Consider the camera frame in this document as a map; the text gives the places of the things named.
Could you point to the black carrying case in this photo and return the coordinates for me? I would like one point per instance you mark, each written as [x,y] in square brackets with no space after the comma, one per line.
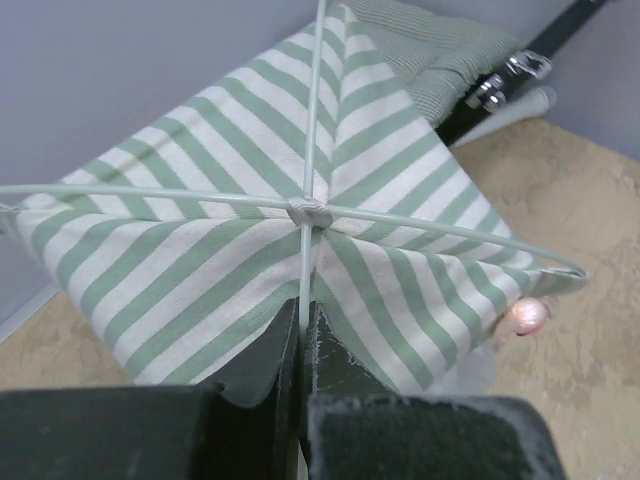
[533,62]

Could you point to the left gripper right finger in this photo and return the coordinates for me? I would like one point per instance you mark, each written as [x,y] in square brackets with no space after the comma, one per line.
[354,427]

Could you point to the green checked cushion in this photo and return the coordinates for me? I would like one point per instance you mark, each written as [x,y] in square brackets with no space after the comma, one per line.
[438,58]

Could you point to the pink pompom toy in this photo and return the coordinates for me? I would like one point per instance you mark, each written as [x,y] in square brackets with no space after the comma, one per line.
[525,317]

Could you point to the white plastic tube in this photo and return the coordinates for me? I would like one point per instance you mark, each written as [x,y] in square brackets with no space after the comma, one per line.
[533,104]

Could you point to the green striped pet tent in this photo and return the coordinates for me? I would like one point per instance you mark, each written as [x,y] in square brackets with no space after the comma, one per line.
[178,288]

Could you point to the white tent pole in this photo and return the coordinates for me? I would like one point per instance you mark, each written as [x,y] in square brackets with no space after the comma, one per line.
[306,210]
[308,181]

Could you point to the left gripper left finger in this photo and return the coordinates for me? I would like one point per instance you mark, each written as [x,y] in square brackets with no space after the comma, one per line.
[239,423]

